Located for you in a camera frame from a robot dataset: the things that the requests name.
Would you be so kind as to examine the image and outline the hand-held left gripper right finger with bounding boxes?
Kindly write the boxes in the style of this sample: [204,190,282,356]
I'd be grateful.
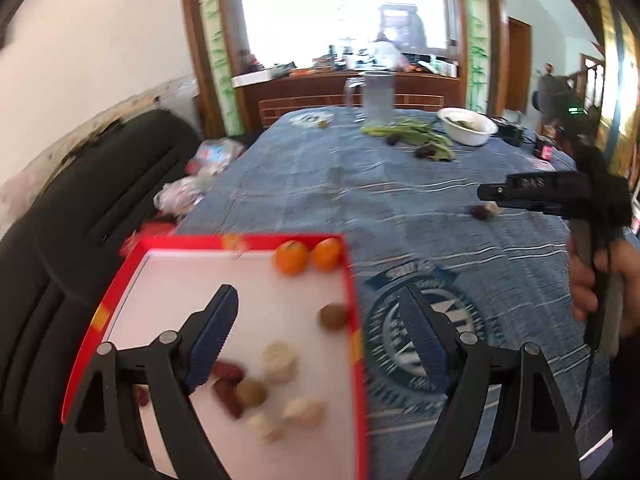
[398,283,581,480]

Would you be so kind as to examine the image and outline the brown longan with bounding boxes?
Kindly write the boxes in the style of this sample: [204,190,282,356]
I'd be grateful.
[319,303,351,332]
[235,378,268,408]

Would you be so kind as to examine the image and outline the black cable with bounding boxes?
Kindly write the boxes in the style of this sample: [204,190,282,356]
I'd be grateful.
[575,250,616,431]

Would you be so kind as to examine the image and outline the black sofa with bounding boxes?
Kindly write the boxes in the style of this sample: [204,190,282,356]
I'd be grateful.
[0,109,203,480]

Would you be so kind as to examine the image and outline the green vegetable stalks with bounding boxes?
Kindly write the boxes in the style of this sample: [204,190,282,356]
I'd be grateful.
[361,116,456,162]

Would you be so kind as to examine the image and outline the wooden staircase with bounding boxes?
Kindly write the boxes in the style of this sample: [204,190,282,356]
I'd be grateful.
[570,52,608,111]

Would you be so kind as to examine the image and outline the clear plastic bag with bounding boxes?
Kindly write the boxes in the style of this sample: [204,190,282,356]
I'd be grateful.
[187,137,246,177]
[152,176,208,213]

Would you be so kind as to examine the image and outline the glass plate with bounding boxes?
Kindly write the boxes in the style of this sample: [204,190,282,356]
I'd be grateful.
[290,111,335,128]

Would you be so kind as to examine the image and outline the bamboo print door frame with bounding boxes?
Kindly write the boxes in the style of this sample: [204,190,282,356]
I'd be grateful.
[179,0,510,137]

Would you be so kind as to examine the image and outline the person's right hand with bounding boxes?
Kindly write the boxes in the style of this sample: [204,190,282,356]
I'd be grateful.
[566,237,640,339]

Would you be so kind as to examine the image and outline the orange tangerine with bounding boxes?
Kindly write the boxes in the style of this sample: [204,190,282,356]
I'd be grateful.
[273,241,308,276]
[311,237,345,272]

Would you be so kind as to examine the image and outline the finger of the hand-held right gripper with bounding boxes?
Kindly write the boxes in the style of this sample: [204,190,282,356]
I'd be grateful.
[476,171,594,219]

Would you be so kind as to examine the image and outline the blue striped tablecloth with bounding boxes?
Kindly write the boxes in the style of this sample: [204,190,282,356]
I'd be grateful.
[175,107,616,480]

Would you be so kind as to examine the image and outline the wooden chair back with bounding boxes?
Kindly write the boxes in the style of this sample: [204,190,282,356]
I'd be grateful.
[235,71,463,131]

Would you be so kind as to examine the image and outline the clear plastic pitcher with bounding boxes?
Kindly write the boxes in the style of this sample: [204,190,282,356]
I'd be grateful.
[344,71,398,125]

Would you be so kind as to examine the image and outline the black box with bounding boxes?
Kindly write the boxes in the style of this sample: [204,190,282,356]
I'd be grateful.
[492,119,526,147]

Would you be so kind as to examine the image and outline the red box with white inside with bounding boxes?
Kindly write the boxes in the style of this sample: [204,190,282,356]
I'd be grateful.
[61,234,371,480]

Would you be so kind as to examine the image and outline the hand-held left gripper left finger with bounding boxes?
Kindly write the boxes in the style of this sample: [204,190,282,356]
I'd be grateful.
[52,284,241,480]

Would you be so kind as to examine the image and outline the brown wooden door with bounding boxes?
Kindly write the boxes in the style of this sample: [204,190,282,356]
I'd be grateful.
[505,17,532,113]

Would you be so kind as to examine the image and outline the white countertop slab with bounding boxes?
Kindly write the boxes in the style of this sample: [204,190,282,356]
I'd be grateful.
[231,70,296,88]

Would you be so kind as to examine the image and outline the white bowl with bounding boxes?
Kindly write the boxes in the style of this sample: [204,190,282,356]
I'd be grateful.
[437,107,499,147]

